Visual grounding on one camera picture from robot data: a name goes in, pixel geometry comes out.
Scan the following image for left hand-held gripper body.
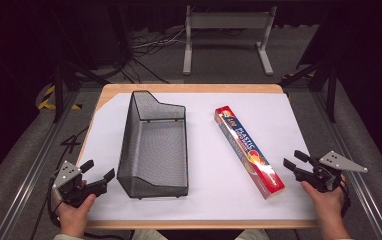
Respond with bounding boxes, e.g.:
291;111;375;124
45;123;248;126
51;160;109;208

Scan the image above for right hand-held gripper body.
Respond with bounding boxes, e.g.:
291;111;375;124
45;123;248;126
295;150;369;193

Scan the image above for red plastic wrap box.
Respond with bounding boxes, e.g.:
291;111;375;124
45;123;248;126
213;105;286;201

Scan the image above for black wire mesh basket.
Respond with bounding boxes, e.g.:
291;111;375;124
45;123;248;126
116;90;190;200

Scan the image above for person's right hand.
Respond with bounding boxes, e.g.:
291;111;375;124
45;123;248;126
300;174;347;222

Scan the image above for person's left hand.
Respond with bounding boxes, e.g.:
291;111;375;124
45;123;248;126
54;193;97;238

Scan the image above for yellow black hazard tape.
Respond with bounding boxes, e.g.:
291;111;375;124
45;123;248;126
37;84;82;111

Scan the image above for black tripod stand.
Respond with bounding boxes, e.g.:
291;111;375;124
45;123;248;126
47;6;111;124
278;9;342;123

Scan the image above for white paper sheet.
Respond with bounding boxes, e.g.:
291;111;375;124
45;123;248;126
77;92;319;222

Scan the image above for grey metal stand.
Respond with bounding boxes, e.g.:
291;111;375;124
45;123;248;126
182;5;278;76

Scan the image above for bundle of floor cables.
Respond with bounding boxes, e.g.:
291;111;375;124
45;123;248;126
92;28;243;84

